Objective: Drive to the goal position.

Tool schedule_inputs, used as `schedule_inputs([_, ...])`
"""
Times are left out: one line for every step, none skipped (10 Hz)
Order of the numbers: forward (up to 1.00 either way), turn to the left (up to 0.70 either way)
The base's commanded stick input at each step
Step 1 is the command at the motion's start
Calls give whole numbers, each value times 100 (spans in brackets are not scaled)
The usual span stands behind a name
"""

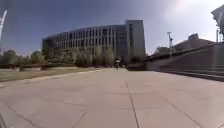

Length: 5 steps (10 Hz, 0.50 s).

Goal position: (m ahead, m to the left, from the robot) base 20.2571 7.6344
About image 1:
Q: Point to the person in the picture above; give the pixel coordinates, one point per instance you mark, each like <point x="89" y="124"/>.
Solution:
<point x="117" y="62"/>

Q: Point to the dark low hedge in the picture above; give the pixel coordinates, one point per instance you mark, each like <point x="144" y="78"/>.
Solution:
<point x="136" y="66"/>

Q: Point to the large curved glass building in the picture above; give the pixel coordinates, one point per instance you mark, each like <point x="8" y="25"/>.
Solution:
<point x="100" y="38"/>

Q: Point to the pale stone slab pavement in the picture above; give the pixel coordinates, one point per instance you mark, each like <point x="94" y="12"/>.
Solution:
<point x="110" y="100"/>

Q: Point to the row of trees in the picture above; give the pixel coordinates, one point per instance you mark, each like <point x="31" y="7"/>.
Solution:
<point x="66" y="56"/>

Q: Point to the tall lamp pole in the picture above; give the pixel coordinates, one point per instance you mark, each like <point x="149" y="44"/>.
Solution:
<point x="170" y="43"/>

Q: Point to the low grey building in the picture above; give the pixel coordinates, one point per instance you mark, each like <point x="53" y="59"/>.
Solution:
<point x="190" y="43"/>

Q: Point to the dry grass lawn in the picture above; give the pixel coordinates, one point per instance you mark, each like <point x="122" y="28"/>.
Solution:
<point x="30" y="73"/>

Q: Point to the wide grey stone stairs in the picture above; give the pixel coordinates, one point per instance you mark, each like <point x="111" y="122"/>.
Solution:
<point x="196" y="65"/>

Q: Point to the dark building corner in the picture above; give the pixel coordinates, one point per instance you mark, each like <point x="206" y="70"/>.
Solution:
<point x="220" y="18"/>

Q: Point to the white crane mast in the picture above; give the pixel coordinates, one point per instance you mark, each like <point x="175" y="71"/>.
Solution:
<point x="2" y="23"/>

